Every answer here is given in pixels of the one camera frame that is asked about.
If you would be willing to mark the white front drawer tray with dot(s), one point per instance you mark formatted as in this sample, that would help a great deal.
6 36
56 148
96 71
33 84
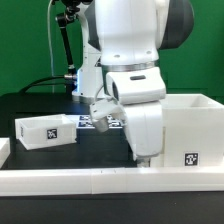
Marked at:
143 162

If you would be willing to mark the white marker tag sheet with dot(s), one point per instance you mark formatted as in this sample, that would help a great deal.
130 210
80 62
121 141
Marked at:
84 121

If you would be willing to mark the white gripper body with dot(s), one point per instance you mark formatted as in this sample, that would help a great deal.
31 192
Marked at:
144 129

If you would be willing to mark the white front barrier rail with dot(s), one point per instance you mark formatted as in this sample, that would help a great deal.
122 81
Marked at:
109 181

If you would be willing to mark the white drawer tray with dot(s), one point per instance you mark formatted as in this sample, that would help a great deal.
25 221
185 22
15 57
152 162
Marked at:
45 131
143 162

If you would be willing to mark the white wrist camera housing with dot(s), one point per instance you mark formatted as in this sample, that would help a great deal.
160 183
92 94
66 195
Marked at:
99 110

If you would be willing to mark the white left barrier rail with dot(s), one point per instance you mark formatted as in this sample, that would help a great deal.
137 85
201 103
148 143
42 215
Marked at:
4 150

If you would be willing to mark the white drawer cabinet box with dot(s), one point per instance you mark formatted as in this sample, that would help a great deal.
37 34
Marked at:
193 132

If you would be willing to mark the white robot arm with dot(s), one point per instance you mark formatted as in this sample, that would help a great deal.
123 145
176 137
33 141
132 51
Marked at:
112 53

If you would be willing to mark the white barrier rail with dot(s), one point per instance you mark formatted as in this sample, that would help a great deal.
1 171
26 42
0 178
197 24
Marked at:
4 150
109 181

